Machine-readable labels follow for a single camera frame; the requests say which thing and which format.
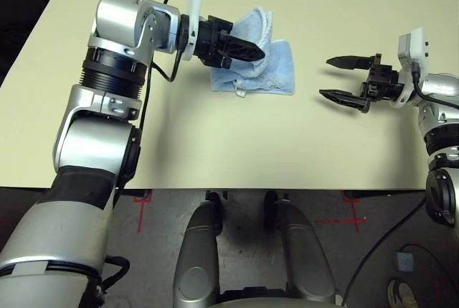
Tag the light blue towel white trim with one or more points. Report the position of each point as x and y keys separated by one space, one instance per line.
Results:
x=276 y=71

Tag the yellowish sneaker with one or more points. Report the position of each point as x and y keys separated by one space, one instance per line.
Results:
x=403 y=293

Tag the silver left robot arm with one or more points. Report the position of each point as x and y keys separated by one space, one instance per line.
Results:
x=107 y=71

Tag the beige robot waist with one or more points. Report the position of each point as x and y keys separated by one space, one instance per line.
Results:
x=272 y=303

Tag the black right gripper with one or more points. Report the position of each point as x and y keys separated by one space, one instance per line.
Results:
x=382 y=82

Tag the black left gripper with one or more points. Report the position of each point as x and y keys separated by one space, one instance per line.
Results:
x=211 y=44

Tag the blue-grey box on floor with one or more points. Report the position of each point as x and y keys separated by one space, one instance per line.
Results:
x=405 y=261

